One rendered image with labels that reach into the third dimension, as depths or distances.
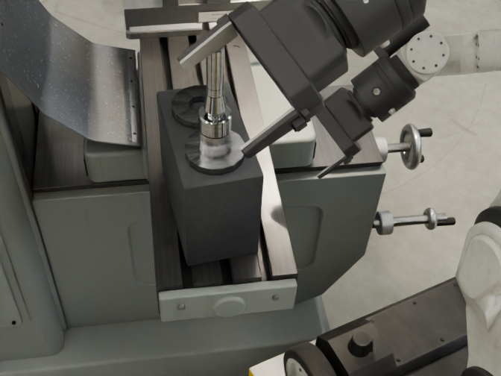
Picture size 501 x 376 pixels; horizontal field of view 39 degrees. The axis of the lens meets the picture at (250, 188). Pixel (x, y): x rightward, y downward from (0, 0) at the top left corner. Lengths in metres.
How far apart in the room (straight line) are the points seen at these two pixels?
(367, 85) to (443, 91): 1.92
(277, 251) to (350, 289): 1.14
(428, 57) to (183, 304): 0.54
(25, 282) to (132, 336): 0.37
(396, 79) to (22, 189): 0.80
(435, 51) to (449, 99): 1.90
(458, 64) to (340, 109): 0.21
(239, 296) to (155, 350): 0.80
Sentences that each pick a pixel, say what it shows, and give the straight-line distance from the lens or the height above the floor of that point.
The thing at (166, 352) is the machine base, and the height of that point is 0.20.
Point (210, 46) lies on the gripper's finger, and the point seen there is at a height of 1.47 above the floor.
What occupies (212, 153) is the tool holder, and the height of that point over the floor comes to 1.15.
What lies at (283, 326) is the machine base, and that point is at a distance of 1.96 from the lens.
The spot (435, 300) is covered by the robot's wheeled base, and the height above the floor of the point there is 0.59.
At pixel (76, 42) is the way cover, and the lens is 1.63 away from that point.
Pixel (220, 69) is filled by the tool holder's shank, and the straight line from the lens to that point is 0.94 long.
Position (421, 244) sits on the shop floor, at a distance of 2.46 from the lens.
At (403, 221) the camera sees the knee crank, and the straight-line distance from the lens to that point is 1.80.
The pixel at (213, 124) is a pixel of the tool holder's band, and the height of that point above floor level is 1.21.
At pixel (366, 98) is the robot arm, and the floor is 1.14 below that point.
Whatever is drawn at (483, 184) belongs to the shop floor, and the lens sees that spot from 2.72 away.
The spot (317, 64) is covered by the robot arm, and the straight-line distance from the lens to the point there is 0.63.
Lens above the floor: 1.87
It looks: 48 degrees down
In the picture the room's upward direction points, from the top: 3 degrees clockwise
